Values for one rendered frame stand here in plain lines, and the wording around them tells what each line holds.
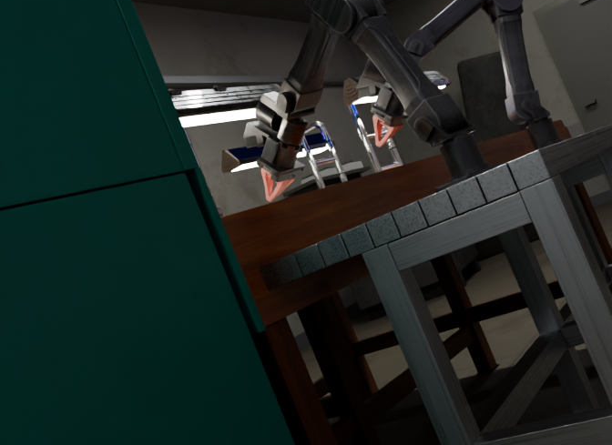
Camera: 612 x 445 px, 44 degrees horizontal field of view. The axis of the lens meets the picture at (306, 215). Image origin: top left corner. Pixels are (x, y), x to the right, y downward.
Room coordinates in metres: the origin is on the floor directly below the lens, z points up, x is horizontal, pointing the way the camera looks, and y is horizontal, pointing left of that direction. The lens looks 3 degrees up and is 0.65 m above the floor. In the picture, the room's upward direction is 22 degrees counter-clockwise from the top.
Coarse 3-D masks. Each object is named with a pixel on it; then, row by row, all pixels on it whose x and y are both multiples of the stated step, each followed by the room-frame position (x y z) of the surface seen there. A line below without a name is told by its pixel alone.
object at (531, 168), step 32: (608, 128) 1.40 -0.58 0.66; (512, 160) 0.97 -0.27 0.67; (544, 160) 0.95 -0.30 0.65; (576, 160) 1.10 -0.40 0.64; (448, 192) 1.02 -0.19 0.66; (480, 192) 1.00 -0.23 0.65; (512, 192) 0.98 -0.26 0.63; (384, 224) 1.07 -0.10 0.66; (416, 224) 1.05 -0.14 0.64; (288, 256) 1.17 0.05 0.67; (320, 256) 1.14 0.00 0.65; (352, 256) 1.11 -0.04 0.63
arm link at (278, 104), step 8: (264, 96) 1.63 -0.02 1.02; (272, 96) 1.63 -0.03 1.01; (280, 96) 1.54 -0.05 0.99; (288, 96) 1.53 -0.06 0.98; (264, 104) 1.64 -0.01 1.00; (272, 104) 1.61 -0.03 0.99; (280, 104) 1.55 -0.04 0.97; (288, 104) 1.54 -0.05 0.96; (256, 112) 1.65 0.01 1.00; (264, 112) 1.63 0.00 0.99; (272, 112) 1.62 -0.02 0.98; (280, 112) 1.57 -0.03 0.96; (288, 112) 1.55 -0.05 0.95; (296, 112) 1.58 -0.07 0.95; (304, 112) 1.59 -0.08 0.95; (312, 112) 1.61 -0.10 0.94; (264, 120) 1.64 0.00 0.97; (272, 120) 1.62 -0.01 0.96; (272, 128) 1.63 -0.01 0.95
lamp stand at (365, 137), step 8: (352, 104) 2.51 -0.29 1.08; (352, 112) 2.51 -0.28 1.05; (360, 120) 2.51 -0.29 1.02; (360, 128) 2.51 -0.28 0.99; (384, 128) 2.63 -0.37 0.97; (360, 136) 2.52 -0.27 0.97; (368, 136) 2.52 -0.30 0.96; (368, 144) 2.51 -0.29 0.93; (392, 144) 2.63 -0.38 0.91; (368, 152) 2.51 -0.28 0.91; (392, 152) 2.63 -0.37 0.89; (376, 160) 2.51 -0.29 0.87; (400, 160) 2.63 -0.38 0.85; (376, 168) 2.51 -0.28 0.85; (384, 168) 2.54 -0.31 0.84
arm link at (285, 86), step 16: (320, 0) 1.38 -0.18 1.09; (336, 0) 1.35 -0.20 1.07; (320, 16) 1.39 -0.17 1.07; (336, 16) 1.36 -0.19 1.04; (352, 16) 1.33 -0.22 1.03; (320, 32) 1.43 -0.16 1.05; (336, 32) 1.44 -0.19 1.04; (304, 48) 1.48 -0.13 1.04; (320, 48) 1.46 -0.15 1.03; (304, 64) 1.50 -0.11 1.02; (320, 64) 1.49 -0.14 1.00; (288, 80) 1.54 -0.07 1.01; (304, 80) 1.51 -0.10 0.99; (320, 80) 1.53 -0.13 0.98; (304, 96) 1.53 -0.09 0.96; (320, 96) 1.57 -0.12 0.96
